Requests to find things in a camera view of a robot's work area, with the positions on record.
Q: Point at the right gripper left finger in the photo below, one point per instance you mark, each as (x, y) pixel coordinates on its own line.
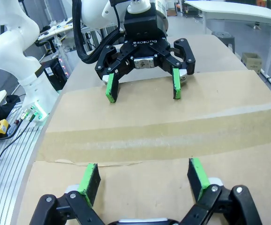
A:
(90, 182)

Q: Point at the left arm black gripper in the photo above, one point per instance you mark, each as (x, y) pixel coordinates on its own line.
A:
(144, 50)

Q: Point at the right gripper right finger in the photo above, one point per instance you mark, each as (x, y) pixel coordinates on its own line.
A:
(197, 178)

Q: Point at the large cardboard shipping box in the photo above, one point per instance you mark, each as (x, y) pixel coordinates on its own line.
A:
(149, 117)

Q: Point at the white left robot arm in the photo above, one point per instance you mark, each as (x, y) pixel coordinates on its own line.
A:
(6, 51)

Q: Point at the small open cardboard box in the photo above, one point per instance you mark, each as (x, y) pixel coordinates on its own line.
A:
(252, 61)

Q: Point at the black computer case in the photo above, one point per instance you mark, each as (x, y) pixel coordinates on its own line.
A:
(53, 75)

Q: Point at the black round stool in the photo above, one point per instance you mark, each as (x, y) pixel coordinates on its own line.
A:
(223, 35)

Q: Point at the yellow emergency stop button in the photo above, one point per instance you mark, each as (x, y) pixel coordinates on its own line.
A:
(0, 129)

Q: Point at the cluttered white desk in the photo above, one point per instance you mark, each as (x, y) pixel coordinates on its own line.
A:
(55, 29)

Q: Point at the black cloth bag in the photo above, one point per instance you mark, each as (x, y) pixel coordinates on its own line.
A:
(9, 103)

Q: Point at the white office table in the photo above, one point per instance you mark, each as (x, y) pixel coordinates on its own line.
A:
(231, 10)

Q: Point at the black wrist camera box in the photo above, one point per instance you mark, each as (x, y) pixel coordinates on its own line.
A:
(140, 24)

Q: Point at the aluminium slotted base plate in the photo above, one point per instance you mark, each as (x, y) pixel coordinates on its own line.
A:
(9, 175)

